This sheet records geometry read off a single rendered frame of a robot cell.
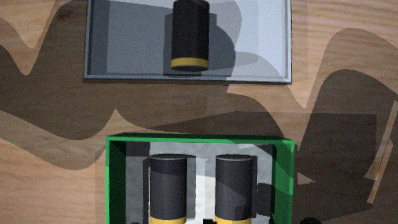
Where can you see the green open box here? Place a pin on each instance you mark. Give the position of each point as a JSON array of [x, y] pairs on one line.
[[127, 174]]

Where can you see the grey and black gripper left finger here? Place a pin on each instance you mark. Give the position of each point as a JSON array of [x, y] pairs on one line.
[[208, 221]]

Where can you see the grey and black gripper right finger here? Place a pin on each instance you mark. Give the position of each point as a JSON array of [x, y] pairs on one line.
[[311, 220]]

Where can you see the black battery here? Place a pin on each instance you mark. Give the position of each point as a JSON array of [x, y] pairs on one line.
[[233, 189], [190, 35], [168, 189]]

